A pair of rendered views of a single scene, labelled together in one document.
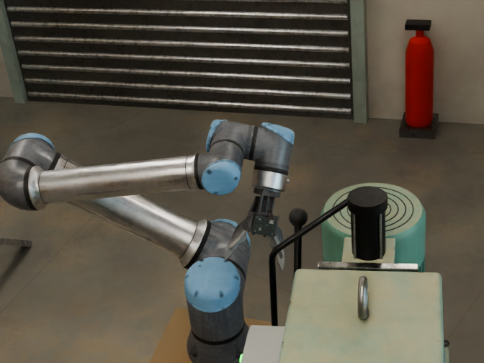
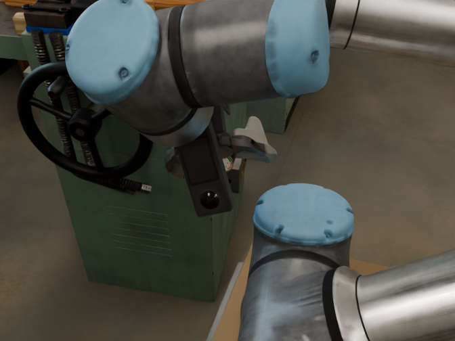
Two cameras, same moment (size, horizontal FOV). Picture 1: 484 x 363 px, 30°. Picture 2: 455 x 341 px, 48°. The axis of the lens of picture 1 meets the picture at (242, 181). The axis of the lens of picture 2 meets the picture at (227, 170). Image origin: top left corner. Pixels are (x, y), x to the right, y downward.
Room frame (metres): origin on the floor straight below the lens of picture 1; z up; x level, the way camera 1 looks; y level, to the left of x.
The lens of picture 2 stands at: (2.45, -0.02, 1.43)
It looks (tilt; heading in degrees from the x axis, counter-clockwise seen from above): 41 degrees down; 178
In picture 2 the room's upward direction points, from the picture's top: straight up
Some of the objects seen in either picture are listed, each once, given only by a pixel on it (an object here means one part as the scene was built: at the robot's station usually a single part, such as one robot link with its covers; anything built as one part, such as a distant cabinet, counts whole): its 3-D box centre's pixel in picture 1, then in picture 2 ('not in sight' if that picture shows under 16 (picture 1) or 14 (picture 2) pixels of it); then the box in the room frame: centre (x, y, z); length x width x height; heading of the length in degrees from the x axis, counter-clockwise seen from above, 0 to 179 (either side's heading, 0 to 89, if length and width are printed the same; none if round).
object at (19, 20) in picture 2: not in sight; (25, 23); (1.33, -0.45, 0.92); 0.04 x 0.03 x 0.04; 84
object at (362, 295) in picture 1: (362, 298); not in sight; (0.97, -0.15, 1.55); 0.06 x 0.02 x 0.07; 167
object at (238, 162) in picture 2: not in sight; (228, 165); (1.45, 0.01, 0.58); 0.12 x 0.08 x 0.08; 167
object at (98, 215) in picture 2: not in sight; (165, 156); (1.13, -0.19, 0.35); 0.58 x 0.45 x 0.71; 167
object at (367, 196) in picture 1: (368, 244); not in sight; (1.11, -0.18, 1.53); 0.08 x 0.08 x 0.17; 77
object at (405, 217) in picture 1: (374, 281); not in sight; (1.25, -0.21, 1.35); 0.18 x 0.18 x 0.31
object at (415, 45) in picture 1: (419, 77); not in sight; (4.10, -0.95, 0.30); 0.19 x 0.18 x 0.60; 160
